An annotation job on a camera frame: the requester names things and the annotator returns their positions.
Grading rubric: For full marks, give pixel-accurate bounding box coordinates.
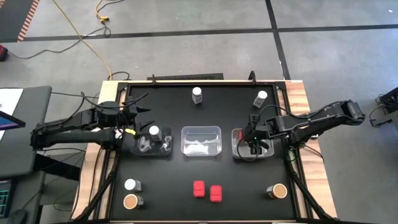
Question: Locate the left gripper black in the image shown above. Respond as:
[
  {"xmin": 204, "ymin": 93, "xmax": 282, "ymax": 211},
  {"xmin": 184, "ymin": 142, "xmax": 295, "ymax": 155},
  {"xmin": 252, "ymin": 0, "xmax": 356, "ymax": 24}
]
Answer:
[{"xmin": 118, "ymin": 103, "xmax": 156, "ymax": 132}]

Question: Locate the white-lid glass spice jar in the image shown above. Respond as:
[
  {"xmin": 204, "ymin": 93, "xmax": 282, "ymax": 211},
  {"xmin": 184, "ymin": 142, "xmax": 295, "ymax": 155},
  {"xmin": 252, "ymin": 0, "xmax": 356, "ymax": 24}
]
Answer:
[
  {"xmin": 192, "ymin": 86, "xmax": 203, "ymax": 105},
  {"xmin": 148, "ymin": 125, "xmax": 163, "ymax": 142},
  {"xmin": 124, "ymin": 178, "xmax": 142, "ymax": 193},
  {"xmin": 252, "ymin": 90, "xmax": 269, "ymax": 109}
]

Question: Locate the tan-lid glass spice jar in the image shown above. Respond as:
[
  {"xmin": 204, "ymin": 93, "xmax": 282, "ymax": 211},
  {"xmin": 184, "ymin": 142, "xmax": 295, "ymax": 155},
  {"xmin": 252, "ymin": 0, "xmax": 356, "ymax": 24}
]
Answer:
[
  {"xmin": 123, "ymin": 193, "xmax": 145, "ymax": 210},
  {"xmin": 266, "ymin": 182, "xmax": 289, "ymax": 200}
]

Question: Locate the white plastic bin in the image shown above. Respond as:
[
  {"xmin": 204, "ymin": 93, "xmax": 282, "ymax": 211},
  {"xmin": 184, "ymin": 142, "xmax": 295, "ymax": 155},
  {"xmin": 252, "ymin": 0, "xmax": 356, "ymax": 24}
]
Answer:
[{"xmin": 231, "ymin": 128, "xmax": 275, "ymax": 159}]

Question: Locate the smoky clear plastic bin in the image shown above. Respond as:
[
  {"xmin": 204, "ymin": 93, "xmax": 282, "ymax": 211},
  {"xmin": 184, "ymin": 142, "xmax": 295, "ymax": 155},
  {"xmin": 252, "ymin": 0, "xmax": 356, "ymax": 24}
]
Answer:
[{"xmin": 130, "ymin": 125, "xmax": 174, "ymax": 157}]

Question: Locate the black flat bar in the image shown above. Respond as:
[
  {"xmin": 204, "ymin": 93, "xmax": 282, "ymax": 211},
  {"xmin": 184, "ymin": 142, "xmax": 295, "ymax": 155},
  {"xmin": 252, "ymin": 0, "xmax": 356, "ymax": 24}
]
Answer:
[{"xmin": 147, "ymin": 73, "xmax": 225, "ymax": 82}]

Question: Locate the black table mat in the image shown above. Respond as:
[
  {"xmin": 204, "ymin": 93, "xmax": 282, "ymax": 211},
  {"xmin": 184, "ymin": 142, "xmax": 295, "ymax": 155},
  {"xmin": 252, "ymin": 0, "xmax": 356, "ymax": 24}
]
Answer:
[{"xmin": 109, "ymin": 83, "xmax": 297, "ymax": 221}]

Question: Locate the grey side desk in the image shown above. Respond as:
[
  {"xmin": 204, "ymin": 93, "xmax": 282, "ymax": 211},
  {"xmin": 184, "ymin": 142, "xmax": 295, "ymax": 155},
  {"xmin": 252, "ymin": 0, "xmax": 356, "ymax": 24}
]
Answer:
[{"xmin": 0, "ymin": 86, "xmax": 53, "ymax": 180}]

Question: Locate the white paper sheet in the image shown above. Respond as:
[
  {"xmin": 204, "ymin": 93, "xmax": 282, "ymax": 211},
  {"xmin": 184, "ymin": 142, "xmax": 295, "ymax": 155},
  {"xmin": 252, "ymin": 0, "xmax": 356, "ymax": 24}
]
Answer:
[{"xmin": 0, "ymin": 88, "xmax": 24, "ymax": 116}]

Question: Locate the tablet with lit screen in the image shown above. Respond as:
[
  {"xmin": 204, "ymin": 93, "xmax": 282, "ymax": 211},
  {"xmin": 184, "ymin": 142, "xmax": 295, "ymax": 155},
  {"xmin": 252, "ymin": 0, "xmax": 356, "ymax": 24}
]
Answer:
[{"xmin": 0, "ymin": 110, "xmax": 27, "ymax": 132}]

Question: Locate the backlit keyboard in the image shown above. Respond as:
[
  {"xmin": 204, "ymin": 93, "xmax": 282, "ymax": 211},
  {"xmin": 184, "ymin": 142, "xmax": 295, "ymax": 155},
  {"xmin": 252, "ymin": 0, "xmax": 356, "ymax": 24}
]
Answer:
[{"xmin": 0, "ymin": 179, "xmax": 14, "ymax": 219}]

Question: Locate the black floor mat striped edge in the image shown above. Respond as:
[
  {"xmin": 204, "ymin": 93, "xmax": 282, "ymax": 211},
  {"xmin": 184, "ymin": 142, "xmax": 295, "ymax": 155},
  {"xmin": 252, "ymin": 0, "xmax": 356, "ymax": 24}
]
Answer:
[{"xmin": 0, "ymin": 0, "xmax": 41, "ymax": 43}]

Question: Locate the black cable loop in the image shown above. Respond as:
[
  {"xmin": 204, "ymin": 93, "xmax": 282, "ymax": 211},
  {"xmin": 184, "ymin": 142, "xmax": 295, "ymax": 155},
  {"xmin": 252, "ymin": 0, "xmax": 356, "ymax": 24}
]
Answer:
[{"xmin": 110, "ymin": 71, "xmax": 131, "ymax": 82}]

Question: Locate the black metal table frame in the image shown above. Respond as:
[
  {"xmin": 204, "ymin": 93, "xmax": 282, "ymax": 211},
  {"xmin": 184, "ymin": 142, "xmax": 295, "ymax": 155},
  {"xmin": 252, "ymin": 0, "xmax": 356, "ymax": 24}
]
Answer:
[{"xmin": 71, "ymin": 70, "xmax": 340, "ymax": 224}]

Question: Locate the long yellow floor cable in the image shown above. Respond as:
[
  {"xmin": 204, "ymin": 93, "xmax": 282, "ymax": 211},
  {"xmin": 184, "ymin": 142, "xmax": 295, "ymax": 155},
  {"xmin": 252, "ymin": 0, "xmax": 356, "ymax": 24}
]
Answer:
[{"xmin": 51, "ymin": 0, "xmax": 113, "ymax": 81}]

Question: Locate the yellow cable with plug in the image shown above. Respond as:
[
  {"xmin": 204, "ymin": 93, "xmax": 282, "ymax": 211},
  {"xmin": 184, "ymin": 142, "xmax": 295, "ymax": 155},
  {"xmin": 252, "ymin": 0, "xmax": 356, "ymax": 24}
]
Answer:
[{"xmin": 94, "ymin": 0, "xmax": 126, "ymax": 24}]

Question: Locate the long black floor cable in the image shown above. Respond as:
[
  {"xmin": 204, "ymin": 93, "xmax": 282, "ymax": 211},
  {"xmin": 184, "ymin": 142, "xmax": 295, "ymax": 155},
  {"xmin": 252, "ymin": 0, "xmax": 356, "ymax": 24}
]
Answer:
[{"xmin": 7, "ymin": 25, "xmax": 112, "ymax": 60}]

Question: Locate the black equipment with cables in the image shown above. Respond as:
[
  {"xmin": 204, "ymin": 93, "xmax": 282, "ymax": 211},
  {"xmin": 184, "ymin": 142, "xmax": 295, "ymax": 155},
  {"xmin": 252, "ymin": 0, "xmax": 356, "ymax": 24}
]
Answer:
[{"xmin": 369, "ymin": 86, "xmax": 398, "ymax": 129}]

